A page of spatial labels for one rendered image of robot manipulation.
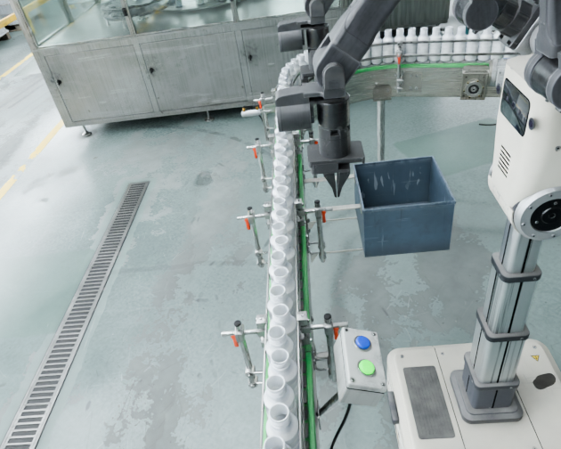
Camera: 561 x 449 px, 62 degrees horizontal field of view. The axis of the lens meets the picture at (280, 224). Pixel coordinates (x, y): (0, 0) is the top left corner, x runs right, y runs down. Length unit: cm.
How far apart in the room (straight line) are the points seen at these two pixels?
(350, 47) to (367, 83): 194
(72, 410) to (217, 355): 72
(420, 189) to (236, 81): 284
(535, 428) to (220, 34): 366
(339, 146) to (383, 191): 115
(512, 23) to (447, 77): 140
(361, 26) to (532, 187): 61
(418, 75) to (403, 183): 89
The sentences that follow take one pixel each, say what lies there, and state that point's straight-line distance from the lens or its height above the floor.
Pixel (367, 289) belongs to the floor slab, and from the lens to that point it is 267.
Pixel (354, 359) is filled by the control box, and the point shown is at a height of 112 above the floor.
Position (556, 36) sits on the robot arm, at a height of 166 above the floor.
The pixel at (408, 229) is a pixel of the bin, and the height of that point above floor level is 84.
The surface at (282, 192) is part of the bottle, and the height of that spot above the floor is 116.
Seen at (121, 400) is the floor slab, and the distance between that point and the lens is 251.
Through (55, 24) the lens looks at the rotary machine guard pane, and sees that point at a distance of 481.
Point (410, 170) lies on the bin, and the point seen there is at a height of 89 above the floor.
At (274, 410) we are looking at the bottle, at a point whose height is 115.
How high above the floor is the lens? 192
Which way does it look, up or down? 37 degrees down
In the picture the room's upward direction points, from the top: 9 degrees counter-clockwise
